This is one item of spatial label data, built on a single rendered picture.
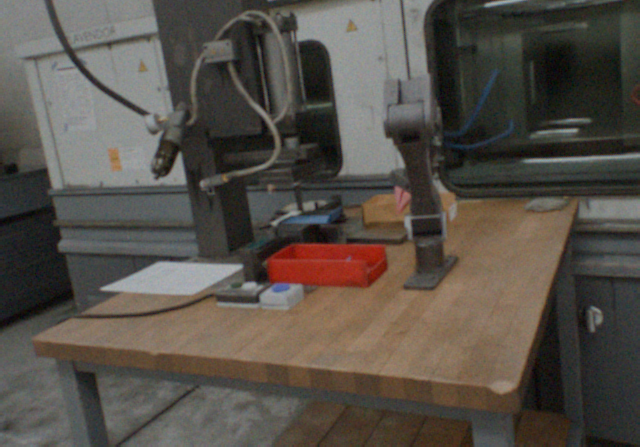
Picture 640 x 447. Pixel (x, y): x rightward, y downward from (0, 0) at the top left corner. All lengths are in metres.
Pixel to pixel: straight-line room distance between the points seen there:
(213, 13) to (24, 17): 5.41
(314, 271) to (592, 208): 0.95
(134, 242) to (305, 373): 2.07
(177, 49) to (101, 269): 1.76
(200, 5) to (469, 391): 1.14
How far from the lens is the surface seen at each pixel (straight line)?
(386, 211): 1.78
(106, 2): 6.09
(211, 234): 1.74
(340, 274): 1.33
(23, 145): 7.31
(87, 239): 3.28
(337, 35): 2.22
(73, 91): 3.14
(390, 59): 2.13
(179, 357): 1.18
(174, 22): 1.71
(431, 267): 1.33
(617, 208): 1.97
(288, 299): 1.26
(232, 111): 1.62
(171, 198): 2.79
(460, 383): 0.93
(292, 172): 1.50
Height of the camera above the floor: 1.35
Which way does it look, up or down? 11 degrees down
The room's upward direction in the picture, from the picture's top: 7 degrees counter-clockwise
